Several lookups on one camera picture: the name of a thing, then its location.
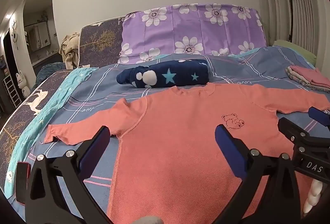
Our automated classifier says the coral pink long-sleeve shirt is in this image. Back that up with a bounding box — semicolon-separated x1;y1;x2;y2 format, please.
44;83;329;223

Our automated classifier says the folded pink clothes stack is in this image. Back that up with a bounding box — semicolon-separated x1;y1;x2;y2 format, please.
285;65;329;93

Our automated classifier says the beige crumpled clothes pile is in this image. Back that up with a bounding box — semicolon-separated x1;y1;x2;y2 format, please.
59;32;79;70

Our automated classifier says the right hand white glove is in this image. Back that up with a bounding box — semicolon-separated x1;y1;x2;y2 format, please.
303;179;323;214

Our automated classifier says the green pillow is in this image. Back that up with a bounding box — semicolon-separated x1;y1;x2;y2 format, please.
273;40;317;66

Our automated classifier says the blue plaid duvet cover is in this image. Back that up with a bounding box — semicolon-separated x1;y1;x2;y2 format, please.
4;46;330;222

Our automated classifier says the dark deer-print bed sheet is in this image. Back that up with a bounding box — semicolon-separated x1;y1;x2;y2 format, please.
1;70;70;189

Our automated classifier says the white cat figurine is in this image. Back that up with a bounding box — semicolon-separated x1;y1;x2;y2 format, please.
16;70;31;98

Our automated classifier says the navy star fleece blanket roll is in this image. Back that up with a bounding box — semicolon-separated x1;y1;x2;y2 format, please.
116;59;209;88

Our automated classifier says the purple floral pillow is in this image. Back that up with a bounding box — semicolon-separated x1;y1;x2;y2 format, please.
118;3;266;64

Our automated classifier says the dark tree-print pillow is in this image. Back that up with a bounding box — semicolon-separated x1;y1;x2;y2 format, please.
79;17;124;68

